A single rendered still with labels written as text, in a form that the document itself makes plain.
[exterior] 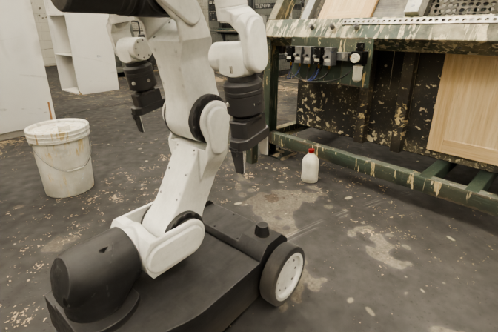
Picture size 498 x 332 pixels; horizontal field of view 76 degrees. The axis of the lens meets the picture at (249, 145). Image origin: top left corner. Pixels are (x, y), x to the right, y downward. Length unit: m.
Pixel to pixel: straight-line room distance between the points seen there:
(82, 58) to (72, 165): 3.20
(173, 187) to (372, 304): 0.75
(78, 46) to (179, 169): 4.11
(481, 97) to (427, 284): 0.91
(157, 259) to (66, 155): 1.10
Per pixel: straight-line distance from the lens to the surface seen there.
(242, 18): 0.65
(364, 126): 2.01
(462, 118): 1.86
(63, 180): 1.94
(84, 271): 0.87
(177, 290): 0.99
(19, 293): 1.44
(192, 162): 0.93
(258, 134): 0.74
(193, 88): 0.88
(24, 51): 3.21
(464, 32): 1.60
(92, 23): 5.05
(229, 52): 0.69
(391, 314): 1.23
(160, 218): 0.97
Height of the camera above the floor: 0.85
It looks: 20 degrees down
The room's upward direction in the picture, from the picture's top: straight up
